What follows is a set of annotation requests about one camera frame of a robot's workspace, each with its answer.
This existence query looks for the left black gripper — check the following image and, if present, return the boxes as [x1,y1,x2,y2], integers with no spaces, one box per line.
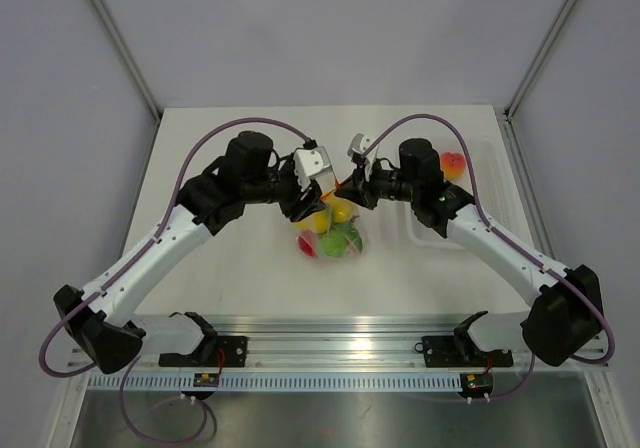
[242,149,326,221]

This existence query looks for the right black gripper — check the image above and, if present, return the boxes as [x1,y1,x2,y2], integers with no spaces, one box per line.
[337,156,420,211]

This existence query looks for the yellow orange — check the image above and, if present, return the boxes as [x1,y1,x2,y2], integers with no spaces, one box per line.
[294,210,332,234]
[330,198,356,224]

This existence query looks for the yellow orange top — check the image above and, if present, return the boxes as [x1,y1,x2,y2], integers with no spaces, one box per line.
[330,198,356,224]

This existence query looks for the red tomato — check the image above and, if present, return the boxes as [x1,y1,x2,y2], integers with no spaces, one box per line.
[296,235,318,258]

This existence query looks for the clear zip top bag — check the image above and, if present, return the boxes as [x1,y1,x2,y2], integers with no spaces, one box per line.
[290,182,367,261]

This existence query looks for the green lime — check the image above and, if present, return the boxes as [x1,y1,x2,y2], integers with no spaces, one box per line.
[318,230,349,258]

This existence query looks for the watermelon slice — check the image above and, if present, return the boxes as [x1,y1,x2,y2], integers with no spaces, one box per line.
[344,224,364,253]

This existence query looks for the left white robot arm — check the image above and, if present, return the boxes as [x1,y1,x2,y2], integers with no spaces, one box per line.
[53,131,331,374]

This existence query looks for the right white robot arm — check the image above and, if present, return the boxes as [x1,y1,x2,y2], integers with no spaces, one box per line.
[336,134,604,367]

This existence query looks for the red yellow peach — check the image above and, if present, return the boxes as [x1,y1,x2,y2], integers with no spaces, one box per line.
[440,152,467,182]

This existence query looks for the white plastic basket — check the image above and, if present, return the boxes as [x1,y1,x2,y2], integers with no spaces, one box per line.
[404,137,522,250]

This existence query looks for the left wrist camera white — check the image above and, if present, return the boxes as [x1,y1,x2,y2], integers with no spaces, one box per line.
[293,146,335,193]

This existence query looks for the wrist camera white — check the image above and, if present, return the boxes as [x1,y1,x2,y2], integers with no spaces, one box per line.
[347,133,372,163]
[293,146,335,193]

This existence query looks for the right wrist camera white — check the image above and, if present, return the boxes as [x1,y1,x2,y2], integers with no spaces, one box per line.
[347,133,372,163]

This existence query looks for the aluminium mounting rail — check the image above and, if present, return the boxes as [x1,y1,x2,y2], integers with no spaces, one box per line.
[67,315,609,372]

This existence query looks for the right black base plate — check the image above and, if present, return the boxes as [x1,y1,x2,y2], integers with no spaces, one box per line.
[414,335,514,369]

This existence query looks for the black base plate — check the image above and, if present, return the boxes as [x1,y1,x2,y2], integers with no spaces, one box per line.
[414,335,514,369]
[158,335,249,368]

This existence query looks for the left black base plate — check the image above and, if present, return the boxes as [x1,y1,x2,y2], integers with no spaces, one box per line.
[158,335,249,368]

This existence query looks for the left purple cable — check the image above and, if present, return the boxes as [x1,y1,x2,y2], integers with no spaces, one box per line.
[39,116,316,442]

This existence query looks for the white slotted cable duct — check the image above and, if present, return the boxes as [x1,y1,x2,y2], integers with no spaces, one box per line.
[88,371,462,393]

